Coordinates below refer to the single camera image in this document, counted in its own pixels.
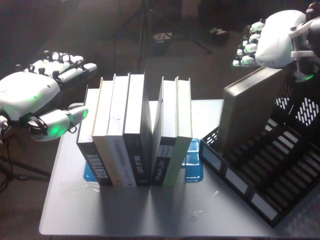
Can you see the black floor stand legs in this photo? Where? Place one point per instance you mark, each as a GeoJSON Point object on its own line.
{"type": "Point", "coordinates": [25, 166]}

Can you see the black Let It Be book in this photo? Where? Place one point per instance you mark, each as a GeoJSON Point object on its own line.
{"type": "Point", "coordinates": [138, 165]}

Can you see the black Century book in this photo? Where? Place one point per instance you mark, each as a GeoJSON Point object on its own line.
{"type": "Point", "coordinates": [100, 170]}

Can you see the black tripod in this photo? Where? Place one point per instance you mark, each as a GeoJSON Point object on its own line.
{"type": "Point", "coordinates": [143, 30]}

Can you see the beige spine book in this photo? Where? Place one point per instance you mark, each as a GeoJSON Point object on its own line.
{"type": "Point", "coordinates": [250, 112]}

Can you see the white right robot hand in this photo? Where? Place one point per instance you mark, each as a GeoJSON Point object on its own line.
{"type": "Point", "coordinates": [277, 40]}

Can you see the black book white label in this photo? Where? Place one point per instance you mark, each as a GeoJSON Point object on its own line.
{"type": "Point", "coordinates": [161, 170]}

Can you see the cream spine book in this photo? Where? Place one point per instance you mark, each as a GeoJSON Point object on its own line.
{"type": "Point", "coordinates": [110, 160]}

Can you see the white spine book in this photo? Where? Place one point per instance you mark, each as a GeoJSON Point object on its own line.
{"type": "Point", "coordinates": [122, 162]}

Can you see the blue plastic tray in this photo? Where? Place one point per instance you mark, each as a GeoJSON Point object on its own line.
{"type": "Point", "coordinates": [195, 172]}

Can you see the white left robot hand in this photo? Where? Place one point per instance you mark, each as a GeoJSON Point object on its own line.
{"type": "Point", "coordinates": [27, 92]}

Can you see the pale green book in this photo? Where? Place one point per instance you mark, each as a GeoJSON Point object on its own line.
{"type": "Point", "coordinates": [177, 160]}

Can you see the black mesh file rack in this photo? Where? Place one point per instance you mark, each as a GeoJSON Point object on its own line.
{"type": "Point", "coordinates": [295, 140]}

